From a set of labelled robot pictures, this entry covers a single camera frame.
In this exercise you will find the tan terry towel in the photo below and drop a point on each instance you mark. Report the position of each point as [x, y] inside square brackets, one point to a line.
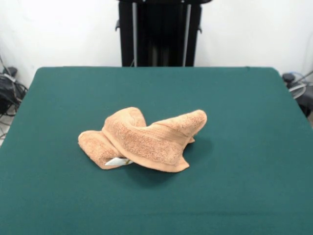
[146, 142]

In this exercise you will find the dark green table cloth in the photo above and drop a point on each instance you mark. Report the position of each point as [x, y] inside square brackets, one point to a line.
[97, 195]

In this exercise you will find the black equipment stand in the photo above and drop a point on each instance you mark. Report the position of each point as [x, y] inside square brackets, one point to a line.
[307, 102]

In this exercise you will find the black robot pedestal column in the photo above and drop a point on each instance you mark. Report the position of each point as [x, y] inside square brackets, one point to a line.
[159, 36]

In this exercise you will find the grey pedestal leg foot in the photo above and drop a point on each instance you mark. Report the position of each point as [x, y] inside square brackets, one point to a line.
[289, 77]
[10, 71]

